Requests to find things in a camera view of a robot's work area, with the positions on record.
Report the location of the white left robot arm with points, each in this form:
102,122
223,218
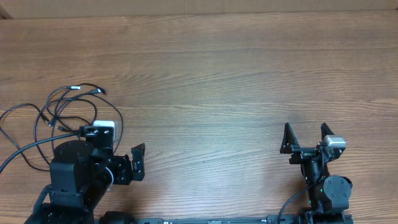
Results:
81,173

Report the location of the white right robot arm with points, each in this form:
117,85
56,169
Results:
328,195

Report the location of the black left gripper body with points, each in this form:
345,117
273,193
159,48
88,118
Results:
122,172

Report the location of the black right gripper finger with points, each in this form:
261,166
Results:
327,135
289,143

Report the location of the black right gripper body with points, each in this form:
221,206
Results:
301,153

